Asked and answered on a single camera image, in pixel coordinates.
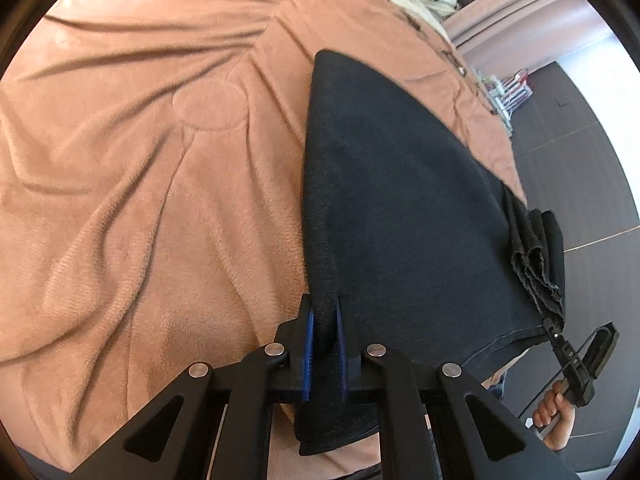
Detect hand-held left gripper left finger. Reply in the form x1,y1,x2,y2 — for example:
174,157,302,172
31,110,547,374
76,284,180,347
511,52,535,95
70,295,316,480

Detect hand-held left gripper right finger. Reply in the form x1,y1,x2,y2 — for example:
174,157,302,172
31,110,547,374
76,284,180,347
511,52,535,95
332,295,581,480

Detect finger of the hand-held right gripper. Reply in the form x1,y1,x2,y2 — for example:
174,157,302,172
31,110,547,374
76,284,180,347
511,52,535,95
542,316,581,368

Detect black pants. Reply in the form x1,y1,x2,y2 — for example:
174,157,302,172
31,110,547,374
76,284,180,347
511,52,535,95
292,49,568,456

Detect person's right hand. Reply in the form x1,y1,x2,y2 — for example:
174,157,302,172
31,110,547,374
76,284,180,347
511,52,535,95
531,389,576,451

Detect orange blanket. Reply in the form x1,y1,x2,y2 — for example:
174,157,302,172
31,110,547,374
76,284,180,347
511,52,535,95
0,0,528,476

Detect clear plastic box with items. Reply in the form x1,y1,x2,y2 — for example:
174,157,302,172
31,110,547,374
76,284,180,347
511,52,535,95
472,67,516,138

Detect pink curtain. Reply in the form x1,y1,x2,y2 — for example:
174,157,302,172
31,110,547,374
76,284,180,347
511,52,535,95
442,0,616,73

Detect pink wire rack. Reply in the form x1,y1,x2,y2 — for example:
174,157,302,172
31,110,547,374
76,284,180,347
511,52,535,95
497,67,533,128

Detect thin black cable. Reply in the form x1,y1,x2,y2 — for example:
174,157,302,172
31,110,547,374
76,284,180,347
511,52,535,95
400,7,471,76

